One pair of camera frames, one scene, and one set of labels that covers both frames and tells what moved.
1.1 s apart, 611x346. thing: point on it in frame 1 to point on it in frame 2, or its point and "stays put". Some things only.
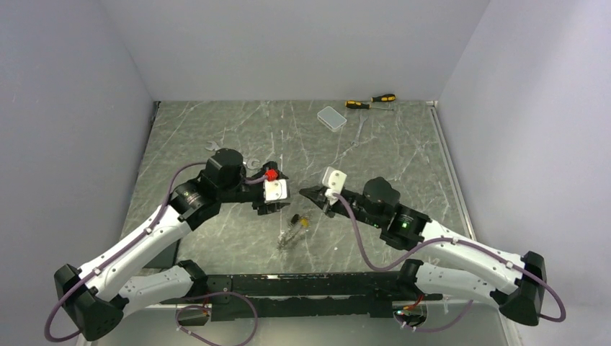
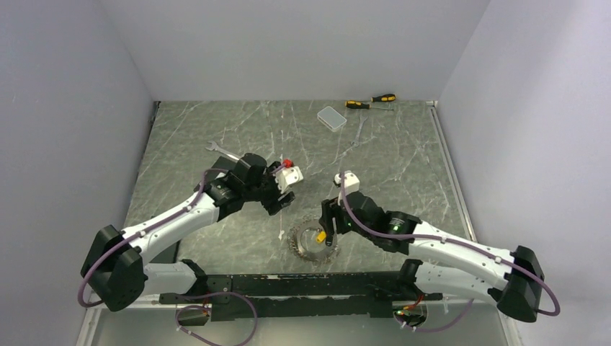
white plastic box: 332,119 stays put
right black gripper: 316,194 to 331,208
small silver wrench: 356,143 stays put
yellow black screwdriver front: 359,104 stays put
